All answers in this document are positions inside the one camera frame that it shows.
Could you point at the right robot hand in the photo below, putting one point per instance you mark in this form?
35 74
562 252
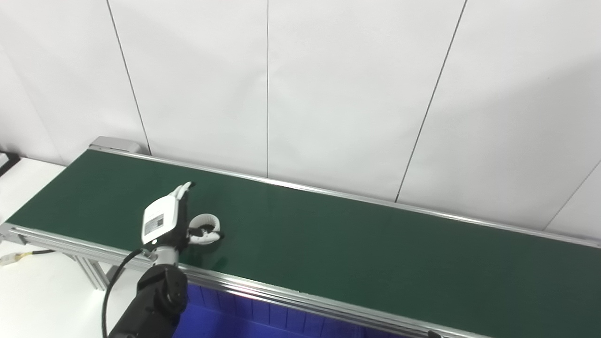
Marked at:
434 334

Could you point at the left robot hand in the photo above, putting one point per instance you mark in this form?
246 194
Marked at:
162 220

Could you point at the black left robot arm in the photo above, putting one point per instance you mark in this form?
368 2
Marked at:
155 300

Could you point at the aluminium conveyor leg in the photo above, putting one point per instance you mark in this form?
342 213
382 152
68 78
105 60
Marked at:
94 274

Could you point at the grey conveyor motor housing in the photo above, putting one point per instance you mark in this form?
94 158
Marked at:
115 144

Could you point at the blue plastic bin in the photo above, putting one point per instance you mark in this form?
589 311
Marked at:
225 314

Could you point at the green conveyor belt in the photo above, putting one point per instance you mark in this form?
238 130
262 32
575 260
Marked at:
263 288
352 244

